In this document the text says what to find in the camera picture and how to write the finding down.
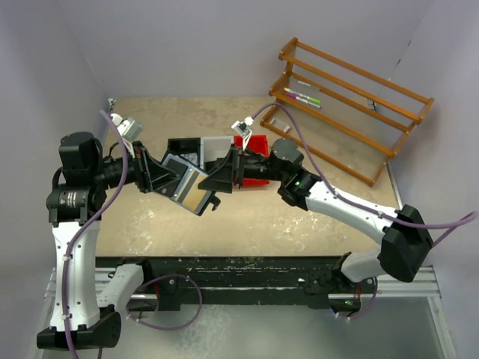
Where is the purple cable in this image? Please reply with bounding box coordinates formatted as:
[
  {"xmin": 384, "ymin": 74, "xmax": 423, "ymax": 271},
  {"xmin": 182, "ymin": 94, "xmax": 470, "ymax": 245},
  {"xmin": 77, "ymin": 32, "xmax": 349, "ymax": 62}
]
[
  {"xmin": 250, "ymin": 102, "xmax": 479, "ymax": 322},
  {"xmin": 61, "ymin": 108, "xmax": 203, "ymax": 359}
]

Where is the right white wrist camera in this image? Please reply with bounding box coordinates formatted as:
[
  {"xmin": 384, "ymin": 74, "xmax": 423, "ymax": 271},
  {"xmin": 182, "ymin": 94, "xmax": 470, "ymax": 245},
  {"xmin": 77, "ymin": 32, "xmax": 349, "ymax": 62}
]
[{"xmin": 231, "ymin": 116, "xmax": 254, "ymax": 150}]

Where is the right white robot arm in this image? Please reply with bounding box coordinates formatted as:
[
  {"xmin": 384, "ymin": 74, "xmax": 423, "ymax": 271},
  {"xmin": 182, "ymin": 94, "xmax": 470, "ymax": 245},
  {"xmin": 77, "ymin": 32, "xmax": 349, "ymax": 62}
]
[{"xmin": 198, "ymin": 138, "xmax": 433, "ymax": 292}]

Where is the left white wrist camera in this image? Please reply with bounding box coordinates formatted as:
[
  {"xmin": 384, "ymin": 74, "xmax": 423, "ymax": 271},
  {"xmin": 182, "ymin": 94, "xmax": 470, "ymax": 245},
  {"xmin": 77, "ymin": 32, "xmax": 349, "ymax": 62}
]
[{"xmin": 111, "ymin": 113, "xmax": 144, "ymax": 154}]

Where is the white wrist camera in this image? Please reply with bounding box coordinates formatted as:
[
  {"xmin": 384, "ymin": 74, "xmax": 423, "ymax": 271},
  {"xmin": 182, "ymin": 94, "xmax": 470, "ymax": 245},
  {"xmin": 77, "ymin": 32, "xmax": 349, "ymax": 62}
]
[
  {"xmin": 111, "ymin": 113, "xmax": 144, "ymax": 154},
  {"xmin": 231, "ymin": 116, "xmax": 254, "ymax": 150}
]

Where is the grey marker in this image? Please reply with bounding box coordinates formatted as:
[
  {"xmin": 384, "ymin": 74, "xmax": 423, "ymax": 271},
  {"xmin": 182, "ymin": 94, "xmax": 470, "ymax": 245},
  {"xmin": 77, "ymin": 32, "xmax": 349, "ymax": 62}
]
[{"xmin": 292, "ymin": 78, "xmax": 321, "ymax": 91}]

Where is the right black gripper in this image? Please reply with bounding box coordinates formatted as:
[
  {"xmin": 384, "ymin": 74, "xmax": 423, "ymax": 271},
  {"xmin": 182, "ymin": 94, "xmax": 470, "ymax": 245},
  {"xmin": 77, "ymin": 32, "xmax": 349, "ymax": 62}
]
[{"xmin": 198, "ymin": 144, "xmax": 287, "ymax": 193}]

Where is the black plastic bin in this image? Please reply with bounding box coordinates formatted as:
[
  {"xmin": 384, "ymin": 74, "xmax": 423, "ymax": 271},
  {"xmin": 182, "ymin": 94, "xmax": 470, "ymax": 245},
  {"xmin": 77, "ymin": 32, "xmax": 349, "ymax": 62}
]
[{"xmin": 168, "ymin": 138, "xmax": 203, "ymax": 168}]

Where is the black card holder wallet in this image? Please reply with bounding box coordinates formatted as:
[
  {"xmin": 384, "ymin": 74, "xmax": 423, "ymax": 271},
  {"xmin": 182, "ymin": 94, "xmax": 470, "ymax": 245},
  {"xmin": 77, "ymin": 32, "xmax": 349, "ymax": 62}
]
[{"xmin": 156, "ymin": 152, "xmax": 221, "ymax": 216}]

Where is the white plastic bin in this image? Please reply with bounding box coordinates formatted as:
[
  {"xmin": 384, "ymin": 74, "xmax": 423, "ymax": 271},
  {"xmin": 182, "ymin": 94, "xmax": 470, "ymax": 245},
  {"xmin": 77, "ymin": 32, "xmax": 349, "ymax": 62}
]
[{"xmin": 200, "ymin": 136, "xmax": 234, "ymax": 170}]

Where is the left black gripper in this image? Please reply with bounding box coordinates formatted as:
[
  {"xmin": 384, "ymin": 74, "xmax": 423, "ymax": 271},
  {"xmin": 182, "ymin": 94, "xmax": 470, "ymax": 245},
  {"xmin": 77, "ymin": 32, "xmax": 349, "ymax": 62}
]
[{"xmin": 90, "ymin": 140, "xmax": 180, "ymax": 193}]

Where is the green capped marker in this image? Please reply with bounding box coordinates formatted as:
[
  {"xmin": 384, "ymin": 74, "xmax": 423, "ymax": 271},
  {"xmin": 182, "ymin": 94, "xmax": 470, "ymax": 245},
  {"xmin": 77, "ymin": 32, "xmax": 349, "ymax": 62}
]
[{"xmin": 284, "ymin": 87, "xmax": 320, "ymax": 105}]

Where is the red plastic bin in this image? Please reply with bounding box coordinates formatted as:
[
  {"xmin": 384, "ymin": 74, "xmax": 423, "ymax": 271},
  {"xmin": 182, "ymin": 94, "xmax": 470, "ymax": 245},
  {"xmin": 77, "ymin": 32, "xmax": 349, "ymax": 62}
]
[{"xmin": 242, "ymin": 135, "xmax": 269, "ymax": 187}]

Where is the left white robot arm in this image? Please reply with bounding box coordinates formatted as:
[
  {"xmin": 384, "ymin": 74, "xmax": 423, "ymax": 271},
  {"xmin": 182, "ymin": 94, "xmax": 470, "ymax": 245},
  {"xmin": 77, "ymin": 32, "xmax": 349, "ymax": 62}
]
[{"xmin": 37, "ymin": 132, "xmax": 180, "ymax": 351}]

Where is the wooden tiered rack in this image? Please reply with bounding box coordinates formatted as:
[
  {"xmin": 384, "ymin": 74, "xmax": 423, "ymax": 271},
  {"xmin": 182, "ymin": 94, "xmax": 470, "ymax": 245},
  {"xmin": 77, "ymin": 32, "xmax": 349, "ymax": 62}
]
[{"xmin": 269, "ymin": 37, "xmax": 434, "ymax": 187}]

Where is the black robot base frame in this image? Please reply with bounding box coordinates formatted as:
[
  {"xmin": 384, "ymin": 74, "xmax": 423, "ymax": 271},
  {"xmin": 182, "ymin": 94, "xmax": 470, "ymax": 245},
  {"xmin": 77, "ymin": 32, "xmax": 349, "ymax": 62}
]
[{"xmin": 93, "ymin": 257, "xmax": 381, "ymax": 314}]

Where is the pink marker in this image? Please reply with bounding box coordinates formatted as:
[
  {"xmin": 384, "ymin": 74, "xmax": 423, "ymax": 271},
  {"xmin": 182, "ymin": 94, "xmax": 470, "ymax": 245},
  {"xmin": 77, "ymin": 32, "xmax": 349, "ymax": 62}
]
[{"xmin": 287, "ymin": 93, "xmax": 322, "ymax": 109}]

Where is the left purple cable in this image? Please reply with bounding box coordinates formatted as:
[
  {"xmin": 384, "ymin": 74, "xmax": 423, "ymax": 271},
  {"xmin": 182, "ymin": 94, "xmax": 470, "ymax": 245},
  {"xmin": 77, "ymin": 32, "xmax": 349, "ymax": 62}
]
[{"xmin": 61, "ymin": 108, "xmax": 203, "ymax": 359}]

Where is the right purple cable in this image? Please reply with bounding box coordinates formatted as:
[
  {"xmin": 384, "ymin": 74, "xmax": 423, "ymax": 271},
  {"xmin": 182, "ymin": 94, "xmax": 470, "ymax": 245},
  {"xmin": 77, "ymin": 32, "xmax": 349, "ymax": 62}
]
[{"xmin": 250, "ymin": 102, "xmax": 479, "ymax": 322}]

